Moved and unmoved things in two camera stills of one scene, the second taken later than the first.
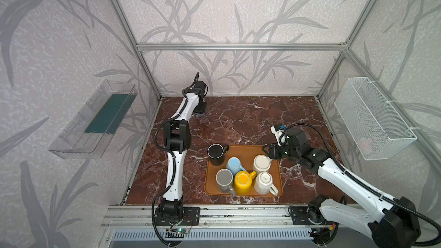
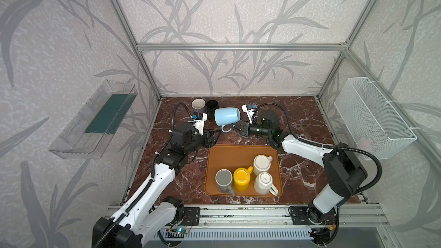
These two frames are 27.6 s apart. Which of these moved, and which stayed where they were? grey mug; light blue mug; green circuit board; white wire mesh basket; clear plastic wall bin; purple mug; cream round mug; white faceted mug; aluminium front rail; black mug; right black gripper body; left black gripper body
Moved: black mug; left black gripper body; light blue mug; purple mug; right black gripper body
Stayed: white wire mesh basket; grey mug; white faceted mug; cream round mug; aluminium front rail; green circuit board; clear plastic wall bin
